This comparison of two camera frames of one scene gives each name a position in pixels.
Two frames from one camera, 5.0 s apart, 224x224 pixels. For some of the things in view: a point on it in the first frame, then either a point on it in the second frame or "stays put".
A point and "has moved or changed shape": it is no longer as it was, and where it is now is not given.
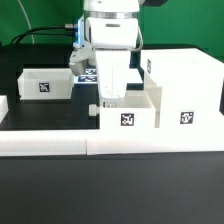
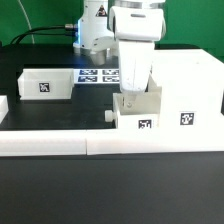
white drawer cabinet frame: (184, 87) stays put
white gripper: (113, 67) -> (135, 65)
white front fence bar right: (124, 142) stays put
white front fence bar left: (43, 142) stays put
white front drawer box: (133, 111) has moved or changed shape
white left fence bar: (4, 107) stays put
